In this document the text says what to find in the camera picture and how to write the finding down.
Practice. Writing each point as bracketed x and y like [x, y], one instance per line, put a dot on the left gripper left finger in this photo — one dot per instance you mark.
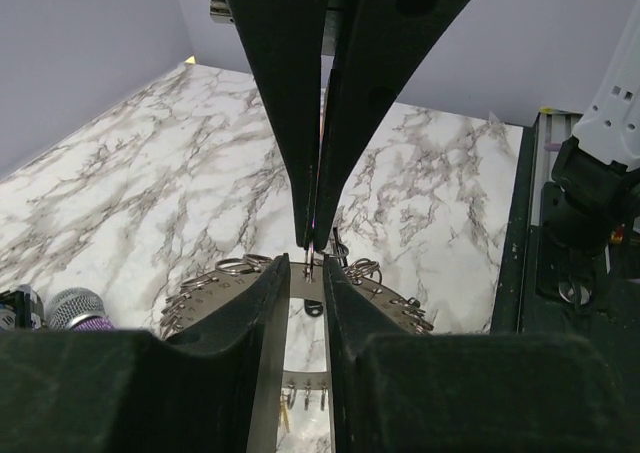
[215, 387]

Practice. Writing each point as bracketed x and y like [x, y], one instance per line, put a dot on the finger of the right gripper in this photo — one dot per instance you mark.
[282, 40]
[381, 44]

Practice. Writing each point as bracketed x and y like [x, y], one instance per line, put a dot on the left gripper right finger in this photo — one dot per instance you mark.
[393, 391]

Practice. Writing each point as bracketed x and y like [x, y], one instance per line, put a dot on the round metal keyring disc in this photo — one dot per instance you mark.
[198, 297]

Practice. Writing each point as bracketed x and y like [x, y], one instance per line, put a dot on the black clear key tag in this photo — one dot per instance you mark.
[313, 308]

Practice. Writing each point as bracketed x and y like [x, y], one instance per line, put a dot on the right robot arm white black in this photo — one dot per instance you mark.
[328, 72]

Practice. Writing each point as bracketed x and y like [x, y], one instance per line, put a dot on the purple glitter microphone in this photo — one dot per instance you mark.
[77, 309]

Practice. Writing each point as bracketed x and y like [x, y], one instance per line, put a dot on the black poker chip case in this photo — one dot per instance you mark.
[21, 308]

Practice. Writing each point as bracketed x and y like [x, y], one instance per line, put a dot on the black mounting base rail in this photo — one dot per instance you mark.
[560, 273]

